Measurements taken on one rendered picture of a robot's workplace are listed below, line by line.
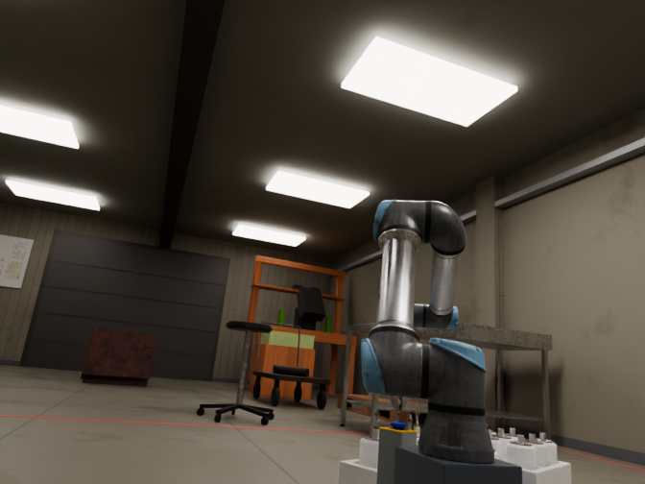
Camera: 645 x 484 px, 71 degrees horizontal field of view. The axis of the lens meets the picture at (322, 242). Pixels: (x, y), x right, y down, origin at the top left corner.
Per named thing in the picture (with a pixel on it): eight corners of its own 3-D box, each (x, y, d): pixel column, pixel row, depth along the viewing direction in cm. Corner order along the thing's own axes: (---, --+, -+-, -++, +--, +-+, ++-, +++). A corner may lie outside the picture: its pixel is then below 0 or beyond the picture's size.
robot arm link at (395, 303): (429, 388, 91) (431, 190, 124) (354, 380, 94) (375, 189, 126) (425, 408, 100) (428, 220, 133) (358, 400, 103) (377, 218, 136)
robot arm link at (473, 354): (490, 410, 90) (490, 340, 93) (420, 402, 92) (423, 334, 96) (481, 406, 101) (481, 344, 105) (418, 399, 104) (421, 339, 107)
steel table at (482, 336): (556, 447, 370) (552, 335, 393) (370, 439, 317) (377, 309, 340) (500, 434, 428) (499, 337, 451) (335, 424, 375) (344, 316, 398)
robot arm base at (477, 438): (511, 465, 89) (510, 411, 92) (445, 463, 85) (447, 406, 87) (463, 449, 103) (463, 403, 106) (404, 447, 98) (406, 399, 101)
